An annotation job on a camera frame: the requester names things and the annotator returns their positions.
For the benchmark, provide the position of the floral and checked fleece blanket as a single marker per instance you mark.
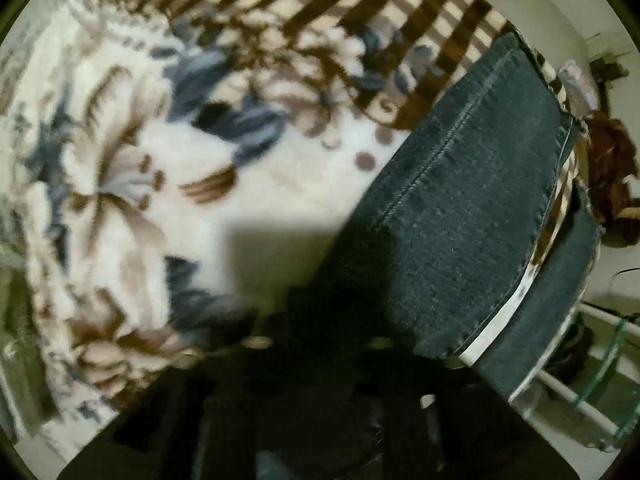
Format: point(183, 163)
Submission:
point(176, 172)

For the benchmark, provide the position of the dark blue denim jeans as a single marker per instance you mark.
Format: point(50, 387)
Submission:
point(475, 240)

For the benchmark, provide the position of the dark red crumpled cloth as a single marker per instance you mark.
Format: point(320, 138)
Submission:
point(611, 166)

